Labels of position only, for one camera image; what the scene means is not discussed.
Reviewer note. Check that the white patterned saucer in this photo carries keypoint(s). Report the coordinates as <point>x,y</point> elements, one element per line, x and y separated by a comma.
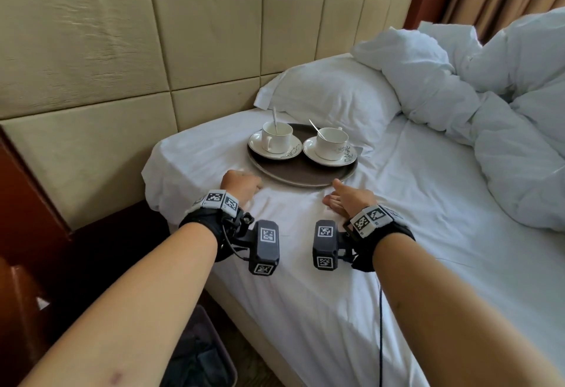
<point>351,157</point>
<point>256,143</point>

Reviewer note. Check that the person's right thumb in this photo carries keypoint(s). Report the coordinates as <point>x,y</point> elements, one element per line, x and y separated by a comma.
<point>331,201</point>

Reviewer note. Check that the white crumpled duvet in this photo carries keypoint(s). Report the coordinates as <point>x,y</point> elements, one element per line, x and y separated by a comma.
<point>507,135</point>

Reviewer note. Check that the person's right hand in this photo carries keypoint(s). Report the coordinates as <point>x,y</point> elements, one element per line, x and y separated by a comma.
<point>353,200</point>

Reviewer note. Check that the bed with white sheet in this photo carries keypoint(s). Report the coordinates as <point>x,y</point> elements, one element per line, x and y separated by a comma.
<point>441,232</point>

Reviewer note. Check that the beige padded headboard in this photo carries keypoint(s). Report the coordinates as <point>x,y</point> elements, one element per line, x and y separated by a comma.
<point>132,46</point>

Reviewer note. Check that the person's right forearm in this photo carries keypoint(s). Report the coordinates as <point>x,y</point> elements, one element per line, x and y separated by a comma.
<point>450,320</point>

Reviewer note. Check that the person's left hand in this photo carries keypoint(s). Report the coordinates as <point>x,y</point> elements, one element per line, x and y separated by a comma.
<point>238,184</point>

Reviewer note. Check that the reddish wooden nightstand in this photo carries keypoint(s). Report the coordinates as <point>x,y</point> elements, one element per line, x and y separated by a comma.
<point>22,223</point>

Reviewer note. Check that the white teacup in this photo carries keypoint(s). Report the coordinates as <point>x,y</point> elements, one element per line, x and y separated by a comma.
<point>331,146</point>
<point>276,140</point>

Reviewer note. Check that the round brown tray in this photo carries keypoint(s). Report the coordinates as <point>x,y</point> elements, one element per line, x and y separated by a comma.
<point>300,172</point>

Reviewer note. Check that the person's left forearm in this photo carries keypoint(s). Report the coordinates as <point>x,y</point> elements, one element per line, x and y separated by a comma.
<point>132,311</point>

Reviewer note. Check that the white pillow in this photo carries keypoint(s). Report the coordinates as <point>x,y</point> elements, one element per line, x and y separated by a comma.
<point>335,91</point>

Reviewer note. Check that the metal teaspoon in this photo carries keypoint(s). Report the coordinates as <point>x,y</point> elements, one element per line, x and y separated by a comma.
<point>275,119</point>
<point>316,128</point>

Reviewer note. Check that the dark bag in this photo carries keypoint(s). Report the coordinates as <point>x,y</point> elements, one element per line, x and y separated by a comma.
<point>198,356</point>

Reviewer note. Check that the person's left fingers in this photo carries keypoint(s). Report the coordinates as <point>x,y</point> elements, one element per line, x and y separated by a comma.
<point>257,187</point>

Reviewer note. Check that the dark grey wrist camera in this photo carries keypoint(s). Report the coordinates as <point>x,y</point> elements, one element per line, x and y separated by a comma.
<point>325,245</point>
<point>264,247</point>

